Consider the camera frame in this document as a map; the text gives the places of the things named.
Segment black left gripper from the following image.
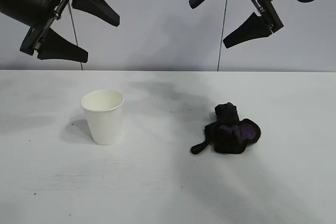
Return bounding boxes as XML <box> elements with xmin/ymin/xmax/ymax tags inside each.
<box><xmin>0</xmin><ymin>0</ymin><xmax>121</xmax><ymax>64</ymax></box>

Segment black cloth rag with strap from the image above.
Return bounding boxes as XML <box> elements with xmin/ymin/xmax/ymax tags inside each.
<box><xmin>190</xmin><ymin>102</ymin><xmax>262</xmax><ymax>156</ymax></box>

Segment white paper cup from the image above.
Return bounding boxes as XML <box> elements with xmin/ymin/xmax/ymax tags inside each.
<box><xmin>80</xmin><ymin>89</ymin><xmax>124</xmax><ymax>146</ymax></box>

